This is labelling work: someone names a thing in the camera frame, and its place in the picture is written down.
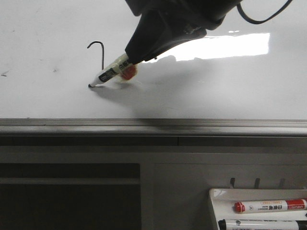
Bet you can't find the black whiteboard marker with magnet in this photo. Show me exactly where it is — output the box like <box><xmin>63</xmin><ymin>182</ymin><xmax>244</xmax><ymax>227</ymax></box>
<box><xmin>88</xmin><ymin>54</ymin><xmax>138</xmax><ymax>88</ymax></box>

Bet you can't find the black cable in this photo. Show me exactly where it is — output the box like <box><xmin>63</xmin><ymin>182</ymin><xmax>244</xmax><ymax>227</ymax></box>
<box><xmin>236</xmin><ymin>0</ymin><xmax>294</xmax><ymax>25</ymax></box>

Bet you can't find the white whiteboard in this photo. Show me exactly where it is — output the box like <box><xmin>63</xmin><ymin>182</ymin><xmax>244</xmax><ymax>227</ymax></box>
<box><xmin>0</xmin><ymin>0</ymin><xmax>307</xmax><ymax>119</ymax></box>

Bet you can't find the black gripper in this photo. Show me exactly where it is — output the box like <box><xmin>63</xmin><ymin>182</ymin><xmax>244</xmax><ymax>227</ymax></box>
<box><xmin>125</xmin><ymin>0</ymin><xmax>240</xmax><ymax>64</ymax></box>

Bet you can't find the red capped whiteboard marker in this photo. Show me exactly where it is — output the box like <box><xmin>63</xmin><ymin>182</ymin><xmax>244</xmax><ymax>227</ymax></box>
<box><xmin>234</xmin><ymin>198</ymin><xmax>307</xmax><ymax>214</ymax></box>

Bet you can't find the white marker tray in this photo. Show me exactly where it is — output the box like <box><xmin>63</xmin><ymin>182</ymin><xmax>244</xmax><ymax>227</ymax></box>
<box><xmin>209</xmin><ymin>188</ymin><xmax>307</xmax><ymax>230</ymax></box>

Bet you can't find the black capped whiteboard marker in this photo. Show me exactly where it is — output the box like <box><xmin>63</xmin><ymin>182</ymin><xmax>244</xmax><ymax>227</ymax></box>
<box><xmin>218</xmin><ymin>219</ymin><xmax>307</xmax><ymax>230</ymax></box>

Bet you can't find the aluminium whiteboard frame rail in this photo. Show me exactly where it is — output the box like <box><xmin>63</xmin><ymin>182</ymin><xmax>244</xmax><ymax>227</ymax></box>
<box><xmin>0</xmin><ymin>118</ymin><xmax>307</xmax><ymax>137</ymax></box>

